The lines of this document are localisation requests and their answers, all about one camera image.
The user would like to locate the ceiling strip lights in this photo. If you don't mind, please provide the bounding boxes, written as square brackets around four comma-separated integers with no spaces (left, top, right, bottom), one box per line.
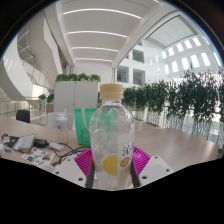
[62,8,143,63]

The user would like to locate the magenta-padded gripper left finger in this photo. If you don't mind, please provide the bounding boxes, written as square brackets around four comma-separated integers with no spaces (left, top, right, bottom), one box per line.
[53,148,96,188]

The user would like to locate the clear tumbler with white lid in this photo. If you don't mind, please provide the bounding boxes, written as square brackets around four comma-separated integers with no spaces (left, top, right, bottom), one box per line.
[54,109,70,145]

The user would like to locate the colourful sticker sheet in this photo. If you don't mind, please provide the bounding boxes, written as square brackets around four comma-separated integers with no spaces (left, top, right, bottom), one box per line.
[20,148,56,167]

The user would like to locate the clear bottle with beige cap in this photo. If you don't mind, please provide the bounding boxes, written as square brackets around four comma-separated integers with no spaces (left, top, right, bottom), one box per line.
[88,83,136,191]

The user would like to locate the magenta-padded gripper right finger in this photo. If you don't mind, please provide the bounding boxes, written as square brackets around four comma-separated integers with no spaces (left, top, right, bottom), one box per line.
[129,146,174,188]

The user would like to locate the black chair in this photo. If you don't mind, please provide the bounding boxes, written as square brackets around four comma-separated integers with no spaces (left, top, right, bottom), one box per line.
[15,109,31,124]

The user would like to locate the black cable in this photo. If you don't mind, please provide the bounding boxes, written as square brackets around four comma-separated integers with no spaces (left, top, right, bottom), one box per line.
[46,142,89,167]

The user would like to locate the white cabinet topped with plants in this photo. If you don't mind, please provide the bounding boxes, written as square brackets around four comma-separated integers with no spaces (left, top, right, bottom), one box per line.
[53,73,102,113]

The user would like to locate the low planter with green plants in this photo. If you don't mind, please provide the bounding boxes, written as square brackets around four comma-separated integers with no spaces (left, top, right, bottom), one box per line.
[38,93,55,114]

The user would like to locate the white power adapter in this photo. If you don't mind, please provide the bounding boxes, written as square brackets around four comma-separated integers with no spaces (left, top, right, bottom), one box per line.
[49,142,66,152]

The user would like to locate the row of green hedge plants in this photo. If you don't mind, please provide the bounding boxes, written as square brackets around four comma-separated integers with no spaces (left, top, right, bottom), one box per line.
[122,68,224,148]

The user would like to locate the black charger block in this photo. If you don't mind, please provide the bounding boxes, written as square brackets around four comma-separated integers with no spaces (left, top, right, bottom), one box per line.
[33,138,49,149]

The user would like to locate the green printed tote bag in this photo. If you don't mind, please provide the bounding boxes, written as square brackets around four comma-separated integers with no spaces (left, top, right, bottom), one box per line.
[73,107,101,148]

